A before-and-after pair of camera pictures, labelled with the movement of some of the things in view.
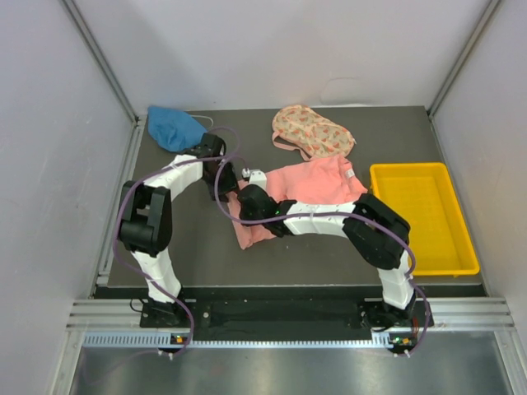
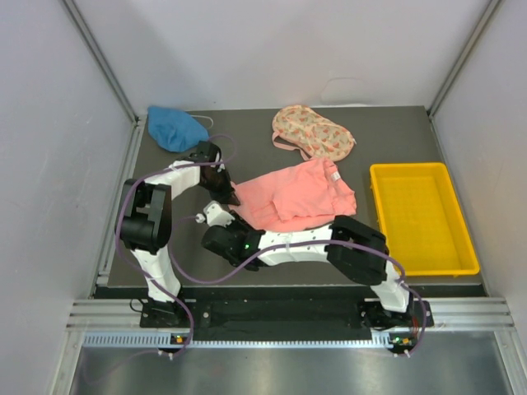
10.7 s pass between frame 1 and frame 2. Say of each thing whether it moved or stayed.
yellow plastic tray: stayed
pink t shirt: moved
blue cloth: stayed
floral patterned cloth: stayed
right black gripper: moved
